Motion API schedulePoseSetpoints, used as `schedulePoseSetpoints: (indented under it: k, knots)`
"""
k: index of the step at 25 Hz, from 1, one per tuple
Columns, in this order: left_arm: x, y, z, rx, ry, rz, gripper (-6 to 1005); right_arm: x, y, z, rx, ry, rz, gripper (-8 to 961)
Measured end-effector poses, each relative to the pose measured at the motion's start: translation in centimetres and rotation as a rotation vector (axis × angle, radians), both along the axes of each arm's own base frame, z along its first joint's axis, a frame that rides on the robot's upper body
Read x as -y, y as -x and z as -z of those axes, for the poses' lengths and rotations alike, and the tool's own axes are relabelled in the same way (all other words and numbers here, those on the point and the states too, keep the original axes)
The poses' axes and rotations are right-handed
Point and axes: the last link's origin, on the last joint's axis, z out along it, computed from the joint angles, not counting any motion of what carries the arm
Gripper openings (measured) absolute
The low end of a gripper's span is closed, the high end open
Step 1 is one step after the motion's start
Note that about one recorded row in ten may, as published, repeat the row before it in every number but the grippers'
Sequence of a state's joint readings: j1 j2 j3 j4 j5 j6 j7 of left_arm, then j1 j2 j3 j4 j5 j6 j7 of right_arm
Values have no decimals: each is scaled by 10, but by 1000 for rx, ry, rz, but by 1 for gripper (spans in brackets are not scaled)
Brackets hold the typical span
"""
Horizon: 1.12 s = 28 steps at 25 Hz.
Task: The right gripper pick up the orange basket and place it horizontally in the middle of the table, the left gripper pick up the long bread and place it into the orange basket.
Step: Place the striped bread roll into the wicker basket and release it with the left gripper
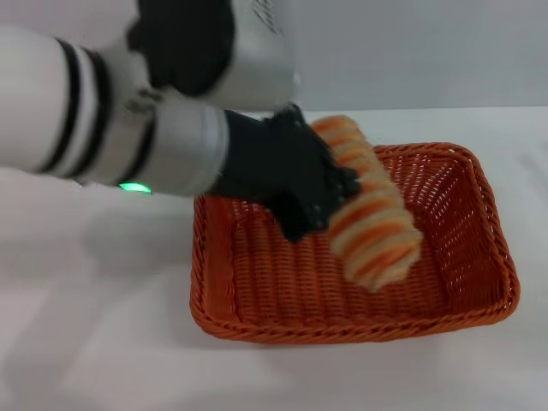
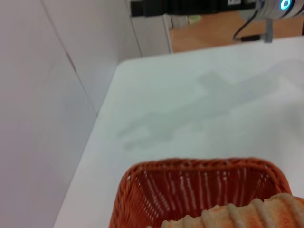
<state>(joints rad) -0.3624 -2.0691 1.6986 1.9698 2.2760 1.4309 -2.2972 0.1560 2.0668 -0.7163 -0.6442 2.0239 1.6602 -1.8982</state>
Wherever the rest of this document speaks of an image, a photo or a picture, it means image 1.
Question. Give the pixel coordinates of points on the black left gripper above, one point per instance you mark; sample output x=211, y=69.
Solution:
x=278, y=167

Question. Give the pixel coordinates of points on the orange striped bread toy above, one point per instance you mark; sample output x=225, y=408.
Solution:
x=372, y=222

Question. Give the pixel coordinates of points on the orange woven plastic basket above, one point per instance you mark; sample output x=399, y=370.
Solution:
x=299, y=291

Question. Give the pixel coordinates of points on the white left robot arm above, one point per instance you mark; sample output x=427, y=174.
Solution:
x=85, y=128

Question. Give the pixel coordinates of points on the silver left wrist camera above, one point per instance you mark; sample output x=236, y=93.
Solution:
x=261, y=55

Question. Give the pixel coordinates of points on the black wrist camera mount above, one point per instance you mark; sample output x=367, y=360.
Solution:
x=184, y=47

